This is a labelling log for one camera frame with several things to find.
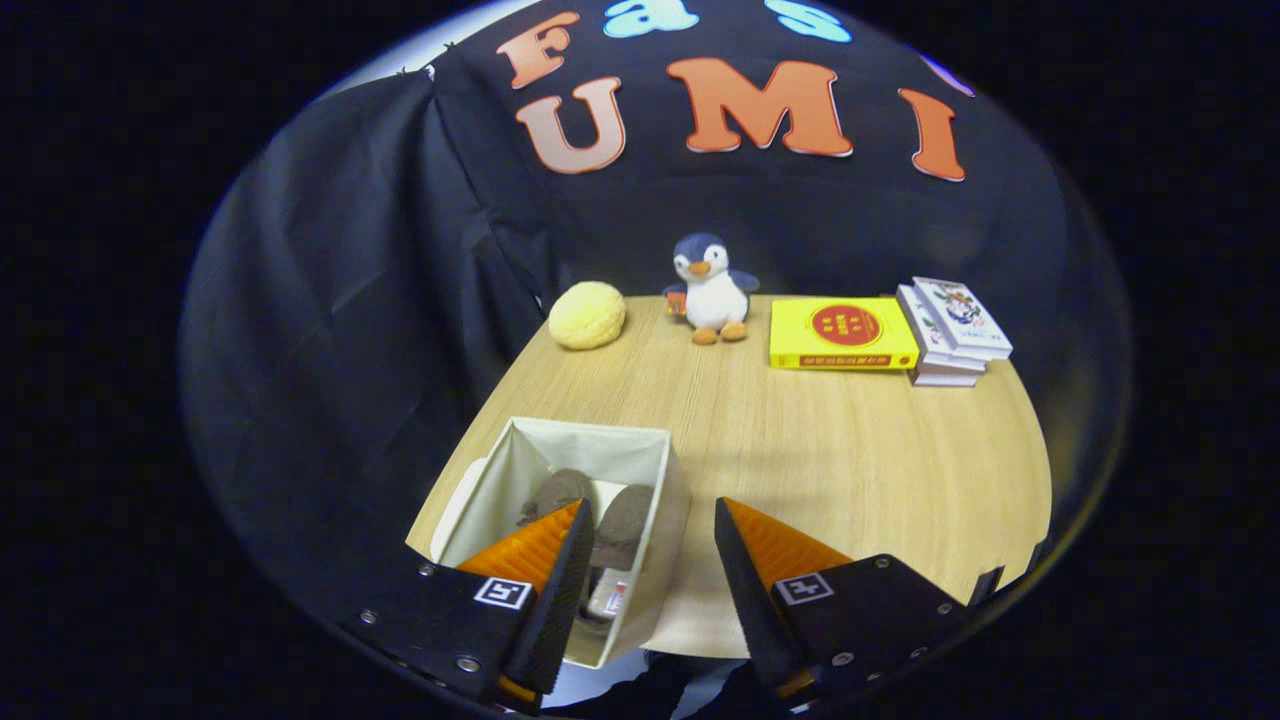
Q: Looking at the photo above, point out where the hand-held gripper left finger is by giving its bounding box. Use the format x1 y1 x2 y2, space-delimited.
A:
345 498 596 716

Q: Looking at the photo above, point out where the brown shoe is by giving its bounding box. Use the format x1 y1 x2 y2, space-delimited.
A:
515 468 595 529
585 484 657 626

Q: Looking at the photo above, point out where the cream fabric storage box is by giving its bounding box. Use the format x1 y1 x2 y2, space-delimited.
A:
430 416 691 670

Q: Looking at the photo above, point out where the yellow book with red circle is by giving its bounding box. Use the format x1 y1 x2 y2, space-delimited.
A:
769 297 921 371

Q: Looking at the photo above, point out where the person's dark clothing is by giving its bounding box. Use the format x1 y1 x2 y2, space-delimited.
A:
600 650 771 716

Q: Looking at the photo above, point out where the yellow round plush ball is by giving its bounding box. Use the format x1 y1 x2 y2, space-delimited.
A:
548 281 628 351

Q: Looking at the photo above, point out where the penguin plush toy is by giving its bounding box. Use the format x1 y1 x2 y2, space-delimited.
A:
662 232 761 346

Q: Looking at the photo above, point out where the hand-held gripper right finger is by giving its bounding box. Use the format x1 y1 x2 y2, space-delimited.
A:
713 496 986 701

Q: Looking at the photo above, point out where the illustrated white book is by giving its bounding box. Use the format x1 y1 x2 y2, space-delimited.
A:
912 276 1014 362

